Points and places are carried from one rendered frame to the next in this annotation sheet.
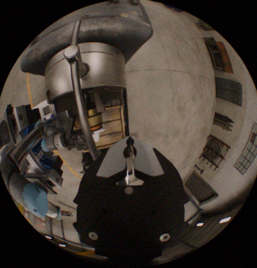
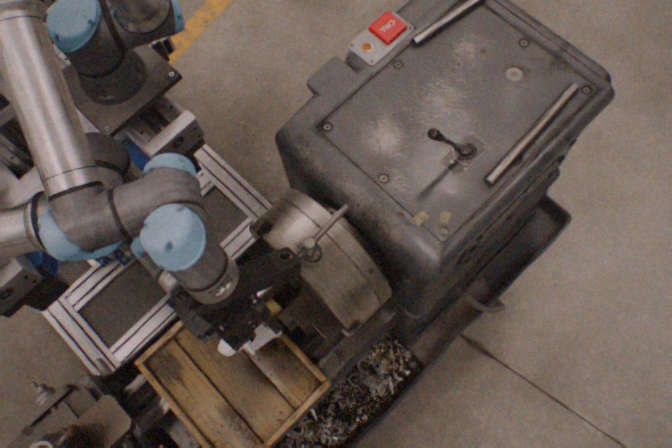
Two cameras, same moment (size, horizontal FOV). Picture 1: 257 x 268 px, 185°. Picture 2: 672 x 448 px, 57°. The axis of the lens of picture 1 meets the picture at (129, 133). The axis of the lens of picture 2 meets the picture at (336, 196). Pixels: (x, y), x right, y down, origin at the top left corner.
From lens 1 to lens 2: 0.98 m
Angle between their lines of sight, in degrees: 52
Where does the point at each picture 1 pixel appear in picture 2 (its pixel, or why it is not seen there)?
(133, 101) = not seen: outside the picture
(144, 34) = (421, 267)
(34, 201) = not seen: hidden behind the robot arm
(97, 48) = (347, 247)
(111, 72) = (335, 285)
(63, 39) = (338, 192)
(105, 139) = (210, 410)
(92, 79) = (310, 272)
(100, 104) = (293, 312)
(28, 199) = not seen: hidden behind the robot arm
